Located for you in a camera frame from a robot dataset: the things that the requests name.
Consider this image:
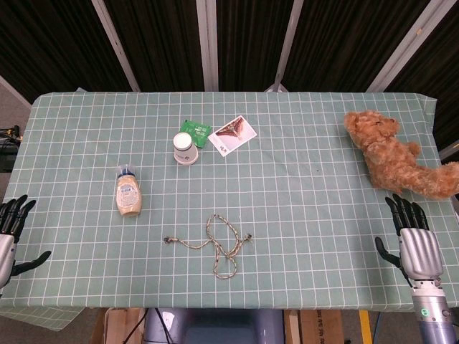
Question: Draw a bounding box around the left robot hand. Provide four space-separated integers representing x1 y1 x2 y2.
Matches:
0 195 52 290

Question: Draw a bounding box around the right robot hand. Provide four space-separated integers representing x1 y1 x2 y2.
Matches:
374 193 445 284

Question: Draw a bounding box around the braided beige rope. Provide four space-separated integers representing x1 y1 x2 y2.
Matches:
163 214 254 281

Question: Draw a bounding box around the brown teddy bear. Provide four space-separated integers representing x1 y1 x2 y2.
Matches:
344 110 459 201

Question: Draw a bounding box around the mayonnaise squeeze bottle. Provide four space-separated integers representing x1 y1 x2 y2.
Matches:
115 163 141 218

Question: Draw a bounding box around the wooden crate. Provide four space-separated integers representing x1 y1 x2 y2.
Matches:
90 307 146 344

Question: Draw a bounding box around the green checked tablecloth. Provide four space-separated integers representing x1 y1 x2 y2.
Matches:
0 89 459 333

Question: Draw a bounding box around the white paper cup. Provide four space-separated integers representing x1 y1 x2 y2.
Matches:
173 132 199 166

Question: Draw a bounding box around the blue-grey robot torso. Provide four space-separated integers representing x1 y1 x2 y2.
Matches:
143 307 286 344

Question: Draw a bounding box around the white photo card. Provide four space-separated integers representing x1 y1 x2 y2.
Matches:
207 115 258 158

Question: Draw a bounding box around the green sachet packet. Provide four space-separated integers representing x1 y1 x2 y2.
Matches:
179 119 212 149

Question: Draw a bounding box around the black equipment with cables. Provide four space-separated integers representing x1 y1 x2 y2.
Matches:
0 124 23 173

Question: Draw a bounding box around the white frame post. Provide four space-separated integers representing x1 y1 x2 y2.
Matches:
195 0 219 92
90 0 141 92
365 0 450 94
264 0 306 94

